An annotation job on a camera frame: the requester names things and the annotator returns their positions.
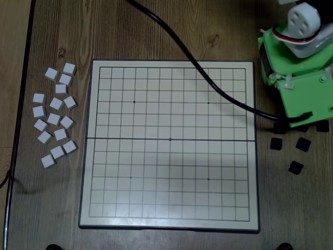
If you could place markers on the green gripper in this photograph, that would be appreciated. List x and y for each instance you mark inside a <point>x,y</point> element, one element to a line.
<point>266,60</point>

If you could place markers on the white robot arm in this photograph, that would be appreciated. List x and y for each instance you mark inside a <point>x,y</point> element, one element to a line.
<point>301,18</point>

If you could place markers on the black cube stone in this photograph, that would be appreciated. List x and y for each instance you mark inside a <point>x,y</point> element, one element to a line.
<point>276,143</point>
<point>296,167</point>
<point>279,129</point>
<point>322,127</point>
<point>303,144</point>
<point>303,129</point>

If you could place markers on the white folding go board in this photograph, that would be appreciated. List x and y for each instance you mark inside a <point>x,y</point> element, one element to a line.
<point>169,208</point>

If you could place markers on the white cube stone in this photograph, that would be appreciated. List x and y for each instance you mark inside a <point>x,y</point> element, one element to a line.
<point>69,68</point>
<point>61,134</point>
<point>48,161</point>
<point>61,89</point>
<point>45,137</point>
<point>57,152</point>
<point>65,79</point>
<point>41,125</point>
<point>70,147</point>
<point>53,119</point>
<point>52,74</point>
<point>56,103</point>
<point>70,102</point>
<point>67,122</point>
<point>39,111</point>
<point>39,98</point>

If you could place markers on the white zip tie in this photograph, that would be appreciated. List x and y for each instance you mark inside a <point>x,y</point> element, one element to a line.
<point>323,78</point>
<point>288,84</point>

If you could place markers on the black round stand foot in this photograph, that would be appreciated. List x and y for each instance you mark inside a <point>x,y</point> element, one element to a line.
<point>54,247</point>
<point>284,247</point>

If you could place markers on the green camera mount box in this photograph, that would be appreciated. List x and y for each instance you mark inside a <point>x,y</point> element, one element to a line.
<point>307,99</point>

